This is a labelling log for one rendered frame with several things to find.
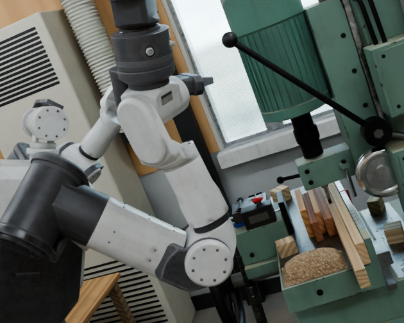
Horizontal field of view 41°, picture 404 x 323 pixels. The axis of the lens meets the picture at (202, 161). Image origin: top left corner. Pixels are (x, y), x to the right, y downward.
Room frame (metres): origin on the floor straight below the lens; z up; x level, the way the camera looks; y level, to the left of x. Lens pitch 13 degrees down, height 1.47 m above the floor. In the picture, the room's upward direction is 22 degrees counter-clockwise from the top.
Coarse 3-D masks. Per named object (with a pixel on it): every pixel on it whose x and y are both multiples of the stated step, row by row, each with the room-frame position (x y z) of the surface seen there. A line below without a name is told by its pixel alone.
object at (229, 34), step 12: (228, 36) 1.18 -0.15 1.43; (240, 48) 1.18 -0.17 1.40; (264, 60) 1.18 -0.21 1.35; (276, 72) 1.18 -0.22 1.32; (288, 72) 1.18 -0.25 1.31; (300, 84) 1.17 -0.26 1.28; (324, 96) 1.16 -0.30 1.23; (336, 108) 1.16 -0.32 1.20; (360, 120) 1.15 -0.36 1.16; (372, 120) 1.14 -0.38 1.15; (384, 120) 1.13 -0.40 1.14; (360, 132) 1.18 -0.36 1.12; (372, 132) 1.13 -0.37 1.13; (384, 132) 1.13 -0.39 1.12; (396, 132) 1.14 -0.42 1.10; (372, 144) 1.14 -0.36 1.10; (384, 144) 1.13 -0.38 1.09
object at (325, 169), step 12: (324, 156) 1.28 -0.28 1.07; (336, 156) 1.27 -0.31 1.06; (348, 156) 1.27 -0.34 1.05; (300, 168) 1.29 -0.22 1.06; (312, 168) 1.28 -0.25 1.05; (324, 168) 1.28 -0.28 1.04; (336, 168) 1.27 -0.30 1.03; (348, 168) 1.27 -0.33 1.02; (312, 180) 1.29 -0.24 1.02; (324, 180) 1.28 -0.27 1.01; (336, 180) 1.28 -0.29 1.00
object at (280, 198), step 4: (276, 192) 1.38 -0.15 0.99; (280, 192) 1.37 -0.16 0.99; (280, 196) 1.34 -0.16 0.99; (280, 200) 1.32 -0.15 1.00; (284, 200) 1.36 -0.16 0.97; (280, 204) 1.30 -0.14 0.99; (284, 204) 1.30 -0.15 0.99; (280, 208) 1.30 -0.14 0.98; (284, 208) 1.30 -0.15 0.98; (284, 212) 1.30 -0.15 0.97; (288, 212) 1.33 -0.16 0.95; (284, 216) 1.30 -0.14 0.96; (288, 216) 1.30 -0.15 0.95; (284, 220) 1.30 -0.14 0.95; (288, 220) 1.30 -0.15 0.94; (288, 224) 1.30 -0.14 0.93; (292, 224) 1.33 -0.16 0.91; (288, 228) 1.30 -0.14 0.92; (292, 228) 1.30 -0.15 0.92; (292, 232) 1.30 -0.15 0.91
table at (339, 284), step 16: (304, 192) 1.57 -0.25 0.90; (288, 208) 1.49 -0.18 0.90; (304, 224) 1.34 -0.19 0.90; (304, 240) 1.24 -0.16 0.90; (336, 240) 1.18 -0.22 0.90; (288, 256) 1.19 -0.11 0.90; (256, 272) 1.27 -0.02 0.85; (336, 272) 1.04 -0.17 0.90; (352, 272) 1.03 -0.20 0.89; (368, 272) 1.02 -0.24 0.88; (288, 288) 1.05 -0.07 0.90; (304, 288) 1.05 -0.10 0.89; (320, 288) 1.04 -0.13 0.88; (336, 288) 1.04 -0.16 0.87; (352, 288) 1.03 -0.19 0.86; (368, 288) 1.03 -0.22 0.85; (288, 304) 1.06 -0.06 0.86; (304, 304) 1.05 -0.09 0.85
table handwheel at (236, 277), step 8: (232, 272) 1.49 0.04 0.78; (272, 272) 1.33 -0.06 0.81; (232, 280) 1.35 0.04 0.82; (240, 280) 1.35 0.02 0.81; (256, 280) 1.34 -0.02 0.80; (216, 288) 1.24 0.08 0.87; (224, 288) 1.34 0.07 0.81; (232, 288) 1.34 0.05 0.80; (216, 296) 1.24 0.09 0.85; (224, 296) 1.35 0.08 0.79; (232, 296) 1.46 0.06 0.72; (240, 296) 1.45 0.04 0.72; (216, 304) 1.24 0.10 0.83; (224, 304) 1.24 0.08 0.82; (240, 304) 1.43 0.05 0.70; (224, 312) 1.23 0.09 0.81; (232, 312) 1.31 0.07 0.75; (240, 312) 1.40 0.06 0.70; (224, 320) 1.23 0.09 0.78; (232, 320) 1.24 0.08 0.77; (240, 320) 1.37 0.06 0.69
